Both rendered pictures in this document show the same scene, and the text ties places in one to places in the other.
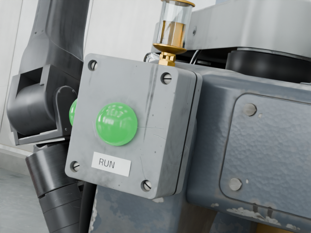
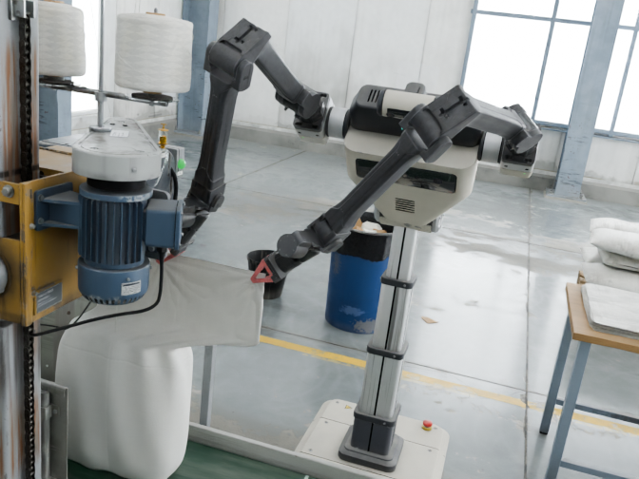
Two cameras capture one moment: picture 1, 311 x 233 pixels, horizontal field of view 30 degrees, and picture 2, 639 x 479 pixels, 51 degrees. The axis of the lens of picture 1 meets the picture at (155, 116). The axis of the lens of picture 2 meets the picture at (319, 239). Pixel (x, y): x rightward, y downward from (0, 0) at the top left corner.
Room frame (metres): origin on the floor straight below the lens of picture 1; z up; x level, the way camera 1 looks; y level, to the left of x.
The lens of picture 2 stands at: (2.38, 0.12, 1.69)
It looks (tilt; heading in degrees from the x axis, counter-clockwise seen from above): 17 degrees down; 169
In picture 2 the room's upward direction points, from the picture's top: 7 degrees clockwise
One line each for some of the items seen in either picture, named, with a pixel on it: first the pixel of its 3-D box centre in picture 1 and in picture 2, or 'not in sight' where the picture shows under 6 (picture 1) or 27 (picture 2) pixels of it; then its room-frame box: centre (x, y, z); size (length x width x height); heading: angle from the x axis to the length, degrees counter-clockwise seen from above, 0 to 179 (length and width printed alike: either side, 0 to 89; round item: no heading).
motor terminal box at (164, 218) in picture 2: not in sight; (164, 228); (0.95, 0.04, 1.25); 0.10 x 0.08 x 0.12; 179
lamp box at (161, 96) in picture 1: (133, 124); (168, 162); (0.42, 0.01, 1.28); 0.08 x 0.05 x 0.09; 64
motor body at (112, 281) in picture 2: not in sight; (114, 242); (0.95, -0.06, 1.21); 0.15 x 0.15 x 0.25
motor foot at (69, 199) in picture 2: not in sight; (71, 209); (0.95, -0.15, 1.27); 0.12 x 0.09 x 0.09; 154
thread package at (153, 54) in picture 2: not in sight; (154, 53); (0.82, -0.01, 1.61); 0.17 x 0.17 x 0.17
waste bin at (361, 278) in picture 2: not in sight; (362, 272); (-1.39, 1.12, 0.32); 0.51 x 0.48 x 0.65; 154
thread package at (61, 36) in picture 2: not in sight; (53, 38); (0.70, -0.24, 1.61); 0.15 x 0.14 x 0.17; 64
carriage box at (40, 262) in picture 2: not in sight; (30, 229); (0.82, -0.27, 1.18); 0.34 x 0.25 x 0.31; 154
